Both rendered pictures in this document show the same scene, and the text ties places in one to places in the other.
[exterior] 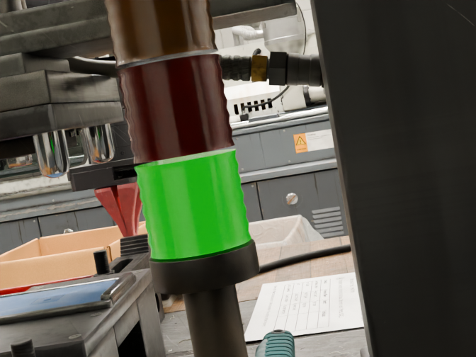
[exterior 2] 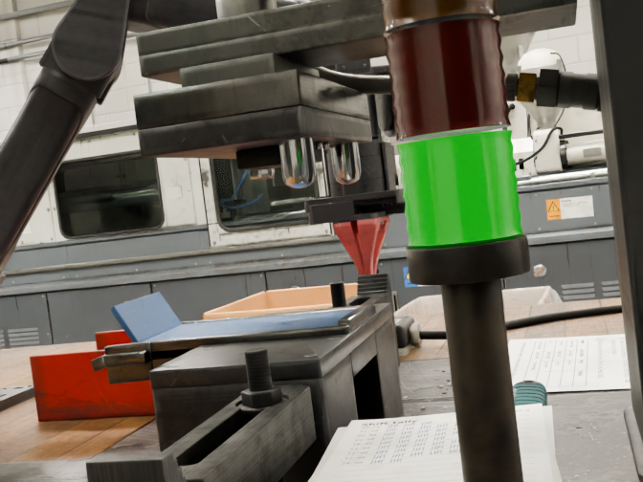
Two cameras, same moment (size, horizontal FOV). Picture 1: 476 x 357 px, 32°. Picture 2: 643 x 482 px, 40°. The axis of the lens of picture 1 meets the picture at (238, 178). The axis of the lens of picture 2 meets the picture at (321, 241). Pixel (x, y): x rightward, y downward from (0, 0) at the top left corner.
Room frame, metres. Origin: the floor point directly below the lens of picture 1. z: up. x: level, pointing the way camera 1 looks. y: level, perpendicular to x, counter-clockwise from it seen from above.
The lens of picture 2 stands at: (0.01, 0.01, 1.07)
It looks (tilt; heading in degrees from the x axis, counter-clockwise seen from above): 3 degrees down; 10
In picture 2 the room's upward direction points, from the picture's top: 7 degrees counter-clockwise
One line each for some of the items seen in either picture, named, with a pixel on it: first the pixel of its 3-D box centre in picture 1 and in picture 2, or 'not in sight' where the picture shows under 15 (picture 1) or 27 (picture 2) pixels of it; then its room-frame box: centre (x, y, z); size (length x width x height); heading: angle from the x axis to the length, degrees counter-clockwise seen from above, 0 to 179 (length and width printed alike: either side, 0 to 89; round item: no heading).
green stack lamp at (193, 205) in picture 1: (193, 202); (459, 188); (0.31, 0.02, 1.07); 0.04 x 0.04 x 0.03
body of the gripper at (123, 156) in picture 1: (113, 143); (356, 176); (0.93, 0.13, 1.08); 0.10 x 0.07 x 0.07; 83
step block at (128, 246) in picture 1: (137, 284); (372, 326); (0.82, 0.12, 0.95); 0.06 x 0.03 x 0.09; 174
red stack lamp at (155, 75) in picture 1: (176, 108); (447, 82); (0.31, 0.02, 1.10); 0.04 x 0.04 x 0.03
